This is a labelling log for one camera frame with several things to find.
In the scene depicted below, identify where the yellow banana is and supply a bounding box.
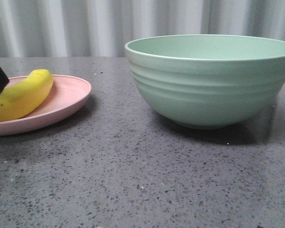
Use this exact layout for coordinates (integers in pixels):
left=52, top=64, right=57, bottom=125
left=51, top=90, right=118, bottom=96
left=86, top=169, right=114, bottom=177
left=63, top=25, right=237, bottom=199
left=0, top=69, right=54, bottom=122

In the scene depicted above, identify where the pink plate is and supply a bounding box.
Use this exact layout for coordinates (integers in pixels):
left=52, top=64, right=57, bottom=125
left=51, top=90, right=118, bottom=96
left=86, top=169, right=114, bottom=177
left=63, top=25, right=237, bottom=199
left=0, top=75, right=92, bottom=136

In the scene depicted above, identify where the green ribbed bowl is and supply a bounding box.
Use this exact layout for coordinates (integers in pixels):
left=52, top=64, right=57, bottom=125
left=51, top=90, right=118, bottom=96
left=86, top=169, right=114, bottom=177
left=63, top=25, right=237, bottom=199
left=125, top=34, right=285, bottom=129

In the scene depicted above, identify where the grey white curtain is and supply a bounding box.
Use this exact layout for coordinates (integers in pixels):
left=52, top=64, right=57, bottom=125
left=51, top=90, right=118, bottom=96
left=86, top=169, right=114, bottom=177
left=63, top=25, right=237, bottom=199
left=0, top=0, right=285, bottom=57

